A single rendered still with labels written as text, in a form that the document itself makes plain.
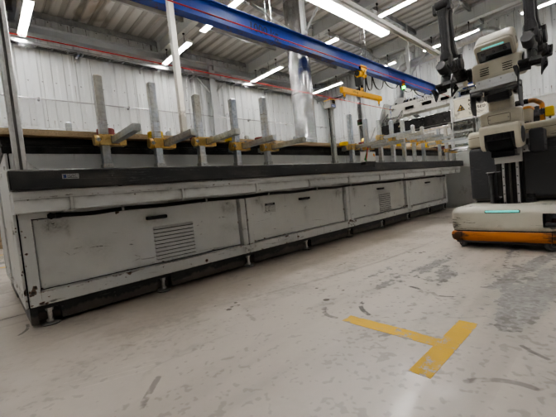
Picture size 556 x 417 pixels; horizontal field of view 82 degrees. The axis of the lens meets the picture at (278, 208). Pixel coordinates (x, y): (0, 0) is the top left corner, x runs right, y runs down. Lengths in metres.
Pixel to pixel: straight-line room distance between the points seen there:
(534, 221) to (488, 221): 0.24
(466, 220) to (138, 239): 2.11
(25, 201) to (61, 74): 7.94
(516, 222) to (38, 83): 9.00
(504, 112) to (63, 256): 2.66
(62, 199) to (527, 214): 2.50
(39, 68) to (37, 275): 7.90
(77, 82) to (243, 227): 7.72
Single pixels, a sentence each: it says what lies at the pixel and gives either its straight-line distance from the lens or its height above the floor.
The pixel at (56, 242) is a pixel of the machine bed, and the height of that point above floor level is 0.38.
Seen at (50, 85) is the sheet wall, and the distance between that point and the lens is 9.36.
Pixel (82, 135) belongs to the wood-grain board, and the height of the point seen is 0.88.
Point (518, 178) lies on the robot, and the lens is 2.74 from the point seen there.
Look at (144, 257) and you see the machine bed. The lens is 2.00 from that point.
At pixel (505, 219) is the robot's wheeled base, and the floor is 0.20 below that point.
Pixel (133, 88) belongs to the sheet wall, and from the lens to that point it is 9.91.
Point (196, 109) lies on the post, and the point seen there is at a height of 1.02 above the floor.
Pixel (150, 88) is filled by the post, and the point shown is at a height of 1.10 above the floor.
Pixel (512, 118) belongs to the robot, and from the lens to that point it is 2.56.
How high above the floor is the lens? 0.52
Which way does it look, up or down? 3 degrees down
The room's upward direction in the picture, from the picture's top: 6 degrees counter-clockwise
